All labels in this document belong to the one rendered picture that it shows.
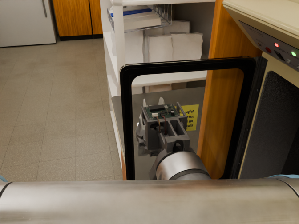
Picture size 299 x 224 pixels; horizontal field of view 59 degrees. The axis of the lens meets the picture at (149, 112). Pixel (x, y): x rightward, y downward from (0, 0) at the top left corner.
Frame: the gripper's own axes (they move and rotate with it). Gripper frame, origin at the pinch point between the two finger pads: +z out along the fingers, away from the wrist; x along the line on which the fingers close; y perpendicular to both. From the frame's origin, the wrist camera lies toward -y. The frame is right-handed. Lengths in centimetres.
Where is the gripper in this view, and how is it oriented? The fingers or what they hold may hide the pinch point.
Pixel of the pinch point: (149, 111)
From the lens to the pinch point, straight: 60.0
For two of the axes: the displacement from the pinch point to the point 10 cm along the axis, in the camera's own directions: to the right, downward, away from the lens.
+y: 0.0, -8.4, -5.4
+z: -2.2, -5.3, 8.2
